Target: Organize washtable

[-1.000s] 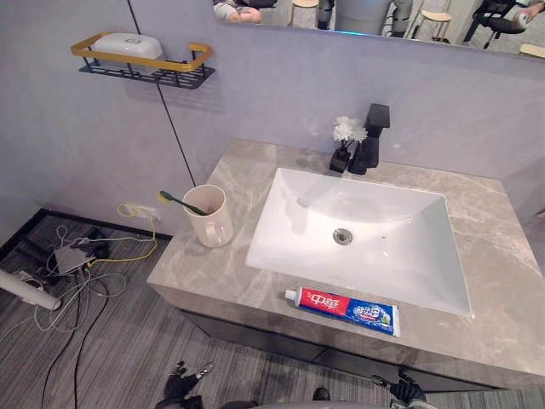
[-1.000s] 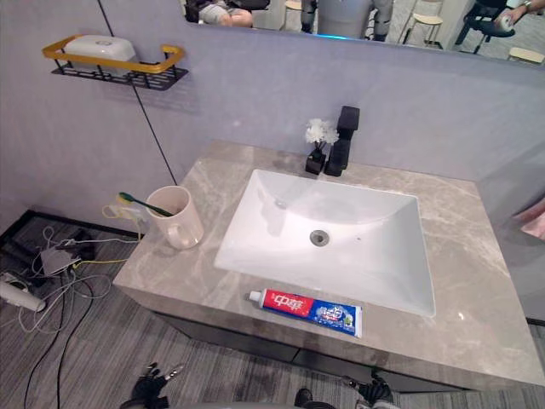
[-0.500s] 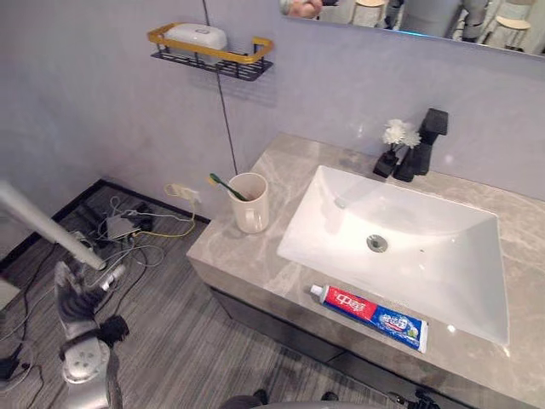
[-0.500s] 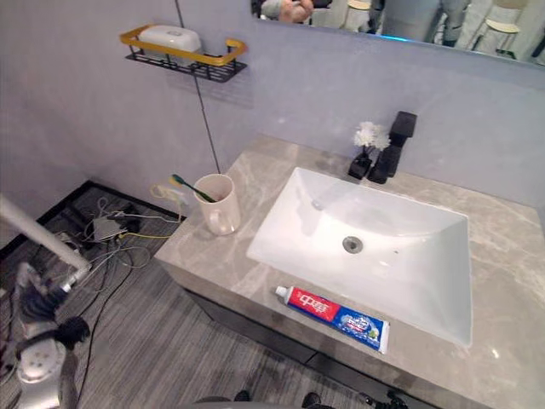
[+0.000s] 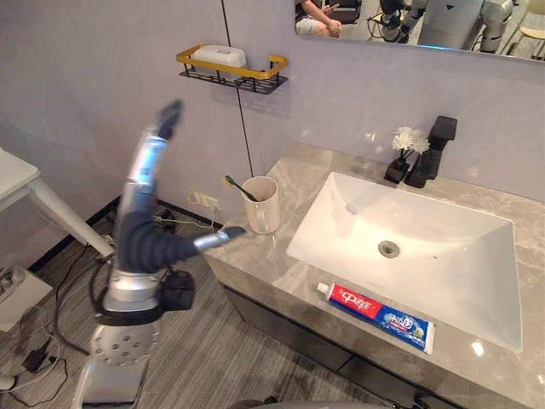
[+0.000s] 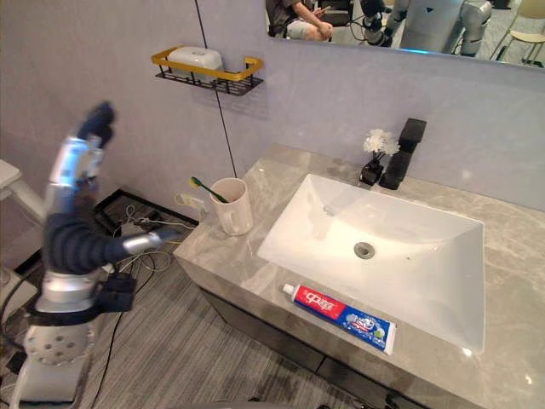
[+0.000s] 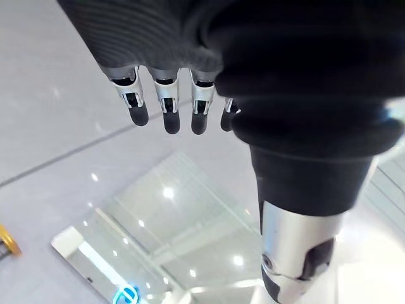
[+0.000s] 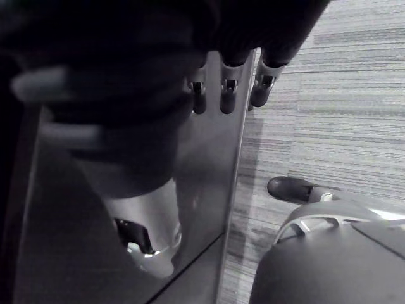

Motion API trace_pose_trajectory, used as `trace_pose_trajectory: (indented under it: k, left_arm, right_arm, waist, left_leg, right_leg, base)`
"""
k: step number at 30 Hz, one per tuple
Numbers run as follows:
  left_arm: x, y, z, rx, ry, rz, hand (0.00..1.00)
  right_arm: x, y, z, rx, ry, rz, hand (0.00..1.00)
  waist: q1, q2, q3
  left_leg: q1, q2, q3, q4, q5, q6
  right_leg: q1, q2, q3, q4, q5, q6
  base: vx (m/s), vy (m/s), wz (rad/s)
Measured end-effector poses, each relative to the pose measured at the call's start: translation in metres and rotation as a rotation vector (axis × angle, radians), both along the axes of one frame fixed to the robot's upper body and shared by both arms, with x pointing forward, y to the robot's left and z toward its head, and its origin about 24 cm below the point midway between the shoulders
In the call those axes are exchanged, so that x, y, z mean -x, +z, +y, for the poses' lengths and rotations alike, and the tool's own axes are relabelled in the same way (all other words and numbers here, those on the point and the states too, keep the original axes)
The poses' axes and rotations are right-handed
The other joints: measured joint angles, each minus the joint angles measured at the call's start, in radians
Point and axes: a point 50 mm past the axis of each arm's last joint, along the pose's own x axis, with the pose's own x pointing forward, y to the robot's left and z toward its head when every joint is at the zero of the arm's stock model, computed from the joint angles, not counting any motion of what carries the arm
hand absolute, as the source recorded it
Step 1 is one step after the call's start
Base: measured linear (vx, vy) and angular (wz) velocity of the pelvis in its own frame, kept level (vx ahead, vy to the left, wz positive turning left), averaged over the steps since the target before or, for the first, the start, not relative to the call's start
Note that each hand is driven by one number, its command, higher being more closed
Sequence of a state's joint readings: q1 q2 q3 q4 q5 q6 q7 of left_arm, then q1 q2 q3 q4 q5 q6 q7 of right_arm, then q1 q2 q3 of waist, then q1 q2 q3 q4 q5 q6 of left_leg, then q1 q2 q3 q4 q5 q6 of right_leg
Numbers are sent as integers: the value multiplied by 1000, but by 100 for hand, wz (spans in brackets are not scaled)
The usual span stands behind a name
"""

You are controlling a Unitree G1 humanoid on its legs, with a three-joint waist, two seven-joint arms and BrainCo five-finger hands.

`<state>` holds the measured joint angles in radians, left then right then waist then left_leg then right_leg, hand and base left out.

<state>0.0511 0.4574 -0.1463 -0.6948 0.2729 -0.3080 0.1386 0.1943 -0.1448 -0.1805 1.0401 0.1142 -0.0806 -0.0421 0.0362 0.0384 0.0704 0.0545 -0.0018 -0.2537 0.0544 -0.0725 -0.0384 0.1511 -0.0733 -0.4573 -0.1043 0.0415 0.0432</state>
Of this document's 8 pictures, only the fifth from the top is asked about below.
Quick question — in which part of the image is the white table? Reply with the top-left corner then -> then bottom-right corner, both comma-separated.
0,147 -> 115,259

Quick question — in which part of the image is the grey vanity cabinet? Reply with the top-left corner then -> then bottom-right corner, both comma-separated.
204,254 -> 545,409

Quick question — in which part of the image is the green toothbrush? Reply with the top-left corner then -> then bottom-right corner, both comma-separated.
224,174 -> 260,203

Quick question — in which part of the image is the red blue toothpaste tube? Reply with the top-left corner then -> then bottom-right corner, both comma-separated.
315,281 -> 437,355

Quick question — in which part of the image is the black power adapter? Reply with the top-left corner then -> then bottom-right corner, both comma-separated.
20,348 -> 51,372

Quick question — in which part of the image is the white power strip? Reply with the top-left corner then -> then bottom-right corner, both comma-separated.
0,264 -> 55,333

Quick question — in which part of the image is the white soap box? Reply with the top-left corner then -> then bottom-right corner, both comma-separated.
188,43 -> 248,70

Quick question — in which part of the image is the black faucet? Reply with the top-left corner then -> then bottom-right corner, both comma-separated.
404,115 -> 459,189

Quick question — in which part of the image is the white rectangular sink basin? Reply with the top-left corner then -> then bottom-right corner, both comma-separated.
285,171 -> 524,353

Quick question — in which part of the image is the white flower black vase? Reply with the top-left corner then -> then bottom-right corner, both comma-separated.
383,125 -> 430,185

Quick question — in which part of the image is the wall mirror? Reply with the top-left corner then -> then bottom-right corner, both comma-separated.
294,0 -> 545,63

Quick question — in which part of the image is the black gold wall shelf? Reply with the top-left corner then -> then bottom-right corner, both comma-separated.
176,43 -> 289,96

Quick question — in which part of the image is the beige plastic cup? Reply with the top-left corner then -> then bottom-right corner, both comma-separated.
241,176 -> 281,235

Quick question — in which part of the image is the white wall power outlet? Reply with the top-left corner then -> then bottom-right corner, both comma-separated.
187,191 -> 221,210

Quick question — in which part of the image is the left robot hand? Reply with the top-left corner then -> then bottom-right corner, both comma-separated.
101,100 -> 247,315

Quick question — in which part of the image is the black floor cable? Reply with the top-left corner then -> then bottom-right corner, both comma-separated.
54,255 -> 112,355

